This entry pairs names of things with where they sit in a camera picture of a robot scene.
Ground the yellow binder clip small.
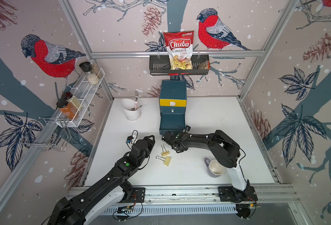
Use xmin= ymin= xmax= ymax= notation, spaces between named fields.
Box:
xmin=161 ymin=144 xmax=170 ymax=157

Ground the white wire spice rack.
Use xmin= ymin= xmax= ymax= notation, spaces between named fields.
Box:
xmin=57 ymin=69 xmax=105 ymax=128

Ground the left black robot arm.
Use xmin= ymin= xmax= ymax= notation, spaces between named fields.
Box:
xmin=45 ymin=135 xmax=155 ymax=225

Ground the white utensil cup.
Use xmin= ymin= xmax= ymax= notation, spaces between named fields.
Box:
xmin=121 ymin=98 xmax=141 ymax=121

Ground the black wire wall basket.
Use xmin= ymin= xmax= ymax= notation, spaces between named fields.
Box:
xmin=149 ymin=55 xmax=210 ymax=76

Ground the chrome wire rack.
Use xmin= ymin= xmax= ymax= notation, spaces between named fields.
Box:
xmin=18 ymin=117 xmax=72 ymax=152

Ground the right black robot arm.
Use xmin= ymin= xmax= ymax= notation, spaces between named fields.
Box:
xmin=162 ymin=130 xmax=258 ymax=203

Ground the orange spice jar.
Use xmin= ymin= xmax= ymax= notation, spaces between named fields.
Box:
xmin=56 ymin=98 xmax=78 ymax=120

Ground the brown spice jar rear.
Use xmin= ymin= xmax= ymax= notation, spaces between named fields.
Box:
xmin=89 ymin=60 xmax=103 ymax=79

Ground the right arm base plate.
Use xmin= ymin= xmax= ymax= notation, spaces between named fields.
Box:
xmin=218 ymin=185 xmax=258 ymax=203

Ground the teal drawer cabinet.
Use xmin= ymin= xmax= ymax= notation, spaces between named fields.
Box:
xmin=159 ymin=80 xmax=188 ymax=116

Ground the teal bottom drawer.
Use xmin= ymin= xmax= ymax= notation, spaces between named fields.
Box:
xmin=159 ymin=113 xmax=186 ymax=135

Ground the yellow top drawer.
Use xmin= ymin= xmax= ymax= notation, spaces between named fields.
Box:
xmin=160 ymin=99 xmax=187 ymax=107

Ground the Chuba cassava chips bag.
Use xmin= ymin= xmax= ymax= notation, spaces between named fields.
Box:
xmin=163 ymin=31 xmax=194 ymax=70

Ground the white spice jar black lid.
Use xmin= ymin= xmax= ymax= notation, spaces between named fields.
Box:
xmin=79 ymin=61 xmax=100 ymax=85

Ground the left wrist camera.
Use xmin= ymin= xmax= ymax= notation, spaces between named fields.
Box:
xmin=126 ymin=136 xmax=134 ymax=143

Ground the yellow spice jar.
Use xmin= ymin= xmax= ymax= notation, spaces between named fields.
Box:
xmin=61 ymin=92 xmax=82 ymax=110

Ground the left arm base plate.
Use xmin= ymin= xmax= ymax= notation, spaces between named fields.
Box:
xmin=120 ymin=187 xmax=146 ymax=203

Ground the metal fork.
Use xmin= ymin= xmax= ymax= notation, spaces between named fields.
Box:
xmin=131 ymin=90 xmax=141 ymax=111

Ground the purple mug white inside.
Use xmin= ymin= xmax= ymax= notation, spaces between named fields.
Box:
xmin=204 ymin=158 xmax=225 ymax=178

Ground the teal drawer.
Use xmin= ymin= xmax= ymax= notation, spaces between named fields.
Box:
xmin=159 ymin=113 xmax=186 ymax=135
xmin=160 ymin=106 xmax=186 ymax=114

